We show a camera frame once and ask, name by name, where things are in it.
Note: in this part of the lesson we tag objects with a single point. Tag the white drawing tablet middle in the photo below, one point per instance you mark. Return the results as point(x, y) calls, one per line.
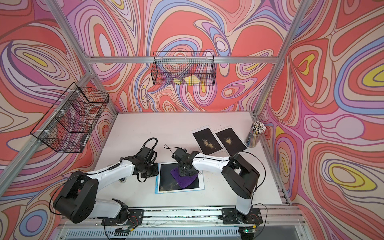
point(207, 140)

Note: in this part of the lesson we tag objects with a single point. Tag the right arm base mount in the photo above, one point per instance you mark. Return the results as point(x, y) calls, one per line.
point(231, 216)

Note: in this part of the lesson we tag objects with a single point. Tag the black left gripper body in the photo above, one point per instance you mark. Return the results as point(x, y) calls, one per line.
point(150, 170)

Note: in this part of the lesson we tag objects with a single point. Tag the purple microfiber cloth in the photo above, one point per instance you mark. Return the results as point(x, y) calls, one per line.
point(183, 182)

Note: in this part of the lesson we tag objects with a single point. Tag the white drawing tablet right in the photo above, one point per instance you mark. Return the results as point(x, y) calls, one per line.
point(231, 141)

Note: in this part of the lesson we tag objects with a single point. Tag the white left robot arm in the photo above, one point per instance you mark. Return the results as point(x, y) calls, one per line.
point(77, 200)

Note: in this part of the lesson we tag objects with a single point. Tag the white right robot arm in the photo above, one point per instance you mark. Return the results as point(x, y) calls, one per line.
point(241, 176)

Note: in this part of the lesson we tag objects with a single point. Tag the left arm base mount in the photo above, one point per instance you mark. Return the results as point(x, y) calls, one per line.
point(125, 217)

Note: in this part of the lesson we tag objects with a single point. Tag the black wire basket back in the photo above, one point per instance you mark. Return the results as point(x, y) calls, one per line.
point(179, 64)

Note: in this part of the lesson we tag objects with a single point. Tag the yellow cloth in basket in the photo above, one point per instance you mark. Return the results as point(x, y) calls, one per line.
point(189, 80)

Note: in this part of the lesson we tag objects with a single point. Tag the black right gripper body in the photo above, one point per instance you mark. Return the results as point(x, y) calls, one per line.
point(183, 171)

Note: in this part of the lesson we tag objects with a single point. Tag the black wire basket left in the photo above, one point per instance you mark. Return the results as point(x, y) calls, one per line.
point(68, 124)

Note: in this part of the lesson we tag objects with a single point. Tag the cup of coloured pencils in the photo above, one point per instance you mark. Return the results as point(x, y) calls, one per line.
point(256, 131)

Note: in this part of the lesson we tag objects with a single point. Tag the black wire basket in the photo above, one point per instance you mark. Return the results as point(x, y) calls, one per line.
point(68, 124)
point(179, 64)

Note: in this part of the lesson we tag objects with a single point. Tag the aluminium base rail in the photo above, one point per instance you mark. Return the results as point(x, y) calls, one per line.
point(272, 222)

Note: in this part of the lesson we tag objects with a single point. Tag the blue white drawing tablet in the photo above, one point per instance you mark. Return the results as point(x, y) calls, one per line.
point(170, 181)

